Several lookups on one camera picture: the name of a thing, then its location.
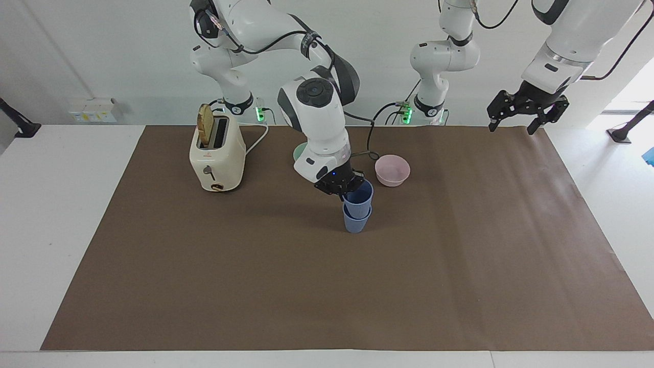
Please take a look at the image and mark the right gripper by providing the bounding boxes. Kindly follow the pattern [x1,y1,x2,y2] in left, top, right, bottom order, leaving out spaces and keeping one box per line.
[313,159,367,203]

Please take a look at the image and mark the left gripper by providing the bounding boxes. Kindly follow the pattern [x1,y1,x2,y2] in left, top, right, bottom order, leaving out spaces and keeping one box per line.
[486,80,570,135]

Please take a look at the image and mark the blue ribbed cup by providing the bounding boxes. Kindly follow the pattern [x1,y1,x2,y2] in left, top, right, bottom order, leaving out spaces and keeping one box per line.
[342,203,372,234]
[341,178,375,220]

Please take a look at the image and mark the pink bowl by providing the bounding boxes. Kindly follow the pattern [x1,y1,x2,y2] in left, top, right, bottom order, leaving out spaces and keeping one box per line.
[375,154,411,188]

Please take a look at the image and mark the black stand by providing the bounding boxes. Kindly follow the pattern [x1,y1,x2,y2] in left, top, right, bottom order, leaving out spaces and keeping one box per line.
[0,98,42,139]
[606,100,654,144]

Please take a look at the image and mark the cream toaster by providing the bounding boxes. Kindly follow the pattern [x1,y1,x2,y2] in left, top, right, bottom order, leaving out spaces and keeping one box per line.
[189,105,247,193]

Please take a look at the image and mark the toast slice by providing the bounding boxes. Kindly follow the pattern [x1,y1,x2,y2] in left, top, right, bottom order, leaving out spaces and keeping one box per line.
[198,103,216,147]

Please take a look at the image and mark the black cable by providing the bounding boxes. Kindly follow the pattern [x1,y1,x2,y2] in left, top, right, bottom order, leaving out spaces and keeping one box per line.
[343,101,409,162]
[580,9,654,82]
[471,0,521,30]
[203,9,339,73]

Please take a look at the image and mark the white toaster cord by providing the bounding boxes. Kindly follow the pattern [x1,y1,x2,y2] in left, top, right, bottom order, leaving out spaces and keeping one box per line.
[244,124,270,156]

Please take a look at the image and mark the white wall socket box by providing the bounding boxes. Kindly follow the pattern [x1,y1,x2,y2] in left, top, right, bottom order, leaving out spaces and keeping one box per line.
[68,98,118,124]

